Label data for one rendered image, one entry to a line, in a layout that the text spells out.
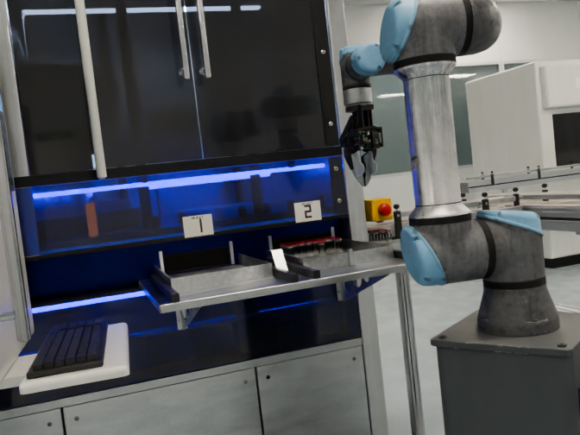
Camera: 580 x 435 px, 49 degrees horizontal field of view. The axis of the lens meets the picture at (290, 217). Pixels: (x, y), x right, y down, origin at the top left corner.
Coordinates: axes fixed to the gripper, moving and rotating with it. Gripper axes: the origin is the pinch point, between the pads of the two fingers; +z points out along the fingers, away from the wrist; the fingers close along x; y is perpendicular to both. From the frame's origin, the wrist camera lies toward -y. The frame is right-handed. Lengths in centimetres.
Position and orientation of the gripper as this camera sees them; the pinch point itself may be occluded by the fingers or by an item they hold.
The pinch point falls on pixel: (362, 181)
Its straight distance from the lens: 171.4
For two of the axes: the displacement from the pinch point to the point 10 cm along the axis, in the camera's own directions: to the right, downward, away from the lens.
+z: 1.1, 9.9, 0.6
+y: 3.2, 0.2, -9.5
